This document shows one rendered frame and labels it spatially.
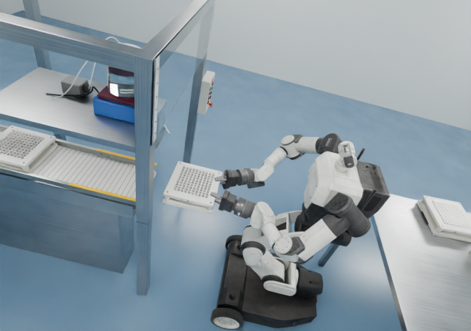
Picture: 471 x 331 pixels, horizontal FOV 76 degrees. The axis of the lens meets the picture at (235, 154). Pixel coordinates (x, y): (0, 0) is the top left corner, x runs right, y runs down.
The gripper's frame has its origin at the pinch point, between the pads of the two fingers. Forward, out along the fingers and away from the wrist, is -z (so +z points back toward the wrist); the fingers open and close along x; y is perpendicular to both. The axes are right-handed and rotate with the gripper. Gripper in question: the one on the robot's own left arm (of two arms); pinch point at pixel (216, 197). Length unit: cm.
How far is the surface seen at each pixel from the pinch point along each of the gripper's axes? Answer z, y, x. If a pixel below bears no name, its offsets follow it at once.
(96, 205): -55, -17, 19
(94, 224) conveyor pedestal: -61, -13, 43
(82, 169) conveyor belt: -72, -4, 12
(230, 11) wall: -99, 348, 14
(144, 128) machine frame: -30, -19, -42
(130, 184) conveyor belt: -44.6, -2.7, 11.9
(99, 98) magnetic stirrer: -56, -8, -39
